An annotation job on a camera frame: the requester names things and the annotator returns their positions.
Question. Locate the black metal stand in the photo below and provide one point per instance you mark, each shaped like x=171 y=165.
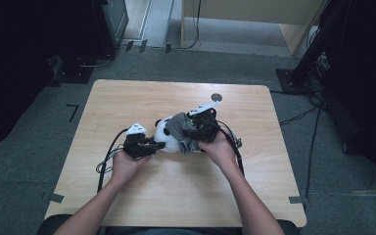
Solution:
x=306 y=62

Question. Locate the round grey table grommet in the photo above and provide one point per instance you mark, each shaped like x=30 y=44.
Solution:
x=216 y=97

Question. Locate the black floor base plate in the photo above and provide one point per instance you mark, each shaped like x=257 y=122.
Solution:
x=75 y=75

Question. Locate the grey floor tape piece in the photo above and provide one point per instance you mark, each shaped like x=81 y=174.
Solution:
x=57 y=197
x=297 y=199

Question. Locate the black cabinet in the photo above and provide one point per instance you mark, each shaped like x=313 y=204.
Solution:
x=106 y=26

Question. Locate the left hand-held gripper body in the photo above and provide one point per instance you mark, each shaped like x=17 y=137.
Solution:
x=136 y=147

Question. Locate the person's clothing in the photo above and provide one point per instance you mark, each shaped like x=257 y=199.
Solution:
x=163 y=232

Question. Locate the panda plush toy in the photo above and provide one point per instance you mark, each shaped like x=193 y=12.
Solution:
x=163 y=142

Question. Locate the black angled floor tape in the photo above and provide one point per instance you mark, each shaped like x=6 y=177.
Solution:
x=74 y=112

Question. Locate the person's left hand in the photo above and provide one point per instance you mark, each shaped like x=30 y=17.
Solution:
x=125 y=168

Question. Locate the light wooden cabinet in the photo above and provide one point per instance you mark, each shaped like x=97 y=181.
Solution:
x=241 y=9

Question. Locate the black curtain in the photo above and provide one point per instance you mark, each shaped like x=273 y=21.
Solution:
x=19 y=65
x=365 y=81

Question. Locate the person's right hand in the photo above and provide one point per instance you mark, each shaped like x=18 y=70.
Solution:
x=222 y=151

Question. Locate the grey knitted sock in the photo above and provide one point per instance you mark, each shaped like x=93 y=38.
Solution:
x=180 y=125

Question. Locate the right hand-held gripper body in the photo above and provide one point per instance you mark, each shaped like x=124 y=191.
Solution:
x=207 y=127

